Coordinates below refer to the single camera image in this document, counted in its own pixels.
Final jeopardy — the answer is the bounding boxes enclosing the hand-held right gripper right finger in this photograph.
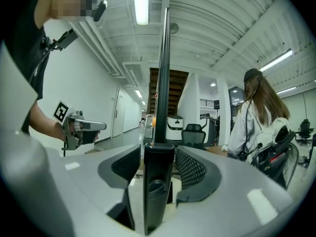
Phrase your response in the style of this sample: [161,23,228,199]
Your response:
[158,146,295,237]

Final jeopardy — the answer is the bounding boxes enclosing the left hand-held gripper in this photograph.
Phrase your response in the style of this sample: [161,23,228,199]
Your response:
[52,100,107,150]

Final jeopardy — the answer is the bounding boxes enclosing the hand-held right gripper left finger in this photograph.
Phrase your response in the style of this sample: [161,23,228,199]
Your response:
[46,144,146,237]

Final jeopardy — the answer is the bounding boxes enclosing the person's left forearm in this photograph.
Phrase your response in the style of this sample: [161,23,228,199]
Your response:
[29,102,68,143]

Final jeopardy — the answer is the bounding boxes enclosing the person's left hand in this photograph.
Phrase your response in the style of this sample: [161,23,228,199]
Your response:
[70,122,82,140]

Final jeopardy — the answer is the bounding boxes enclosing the white door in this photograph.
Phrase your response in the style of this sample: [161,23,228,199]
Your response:
[112,88,127,139]

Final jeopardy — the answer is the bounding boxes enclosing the brown wooden table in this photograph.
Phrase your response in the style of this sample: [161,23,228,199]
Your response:
[204,145,232,158]

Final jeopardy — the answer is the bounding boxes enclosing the plastic-wrapped grey machine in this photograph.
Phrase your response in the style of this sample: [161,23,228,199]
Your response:
[144,114,157,146]

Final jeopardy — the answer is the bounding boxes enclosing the black office chair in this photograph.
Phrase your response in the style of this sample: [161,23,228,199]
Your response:
[296,119,313,146]
[181,123,207,151]

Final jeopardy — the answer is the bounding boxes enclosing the white robot with black top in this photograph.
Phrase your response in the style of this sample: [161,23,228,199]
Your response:
[165,115,184,141]

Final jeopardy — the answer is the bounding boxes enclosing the black speaker on stand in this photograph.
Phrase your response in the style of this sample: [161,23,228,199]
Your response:
[213,99,221,119]

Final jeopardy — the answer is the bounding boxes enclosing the wooden staircase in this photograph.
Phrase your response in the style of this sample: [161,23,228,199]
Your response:
[149,67,190,117]

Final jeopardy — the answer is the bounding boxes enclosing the person's black shirt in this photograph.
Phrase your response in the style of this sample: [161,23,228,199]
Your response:
[4,0,51,133]

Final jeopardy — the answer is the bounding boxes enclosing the long ceiling light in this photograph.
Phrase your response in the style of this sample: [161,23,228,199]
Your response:
[133,0,150,26]
[276,86,297,95]
[258,48,294,73]

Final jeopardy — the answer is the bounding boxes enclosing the black cap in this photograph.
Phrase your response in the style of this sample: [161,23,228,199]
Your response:
[243,68,264,82]

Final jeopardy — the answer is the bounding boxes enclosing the person's head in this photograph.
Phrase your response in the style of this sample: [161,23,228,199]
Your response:
[34,0,100,22]

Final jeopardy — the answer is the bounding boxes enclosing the black head-mounted camera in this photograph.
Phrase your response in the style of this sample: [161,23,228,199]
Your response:
[93,0,108,22]

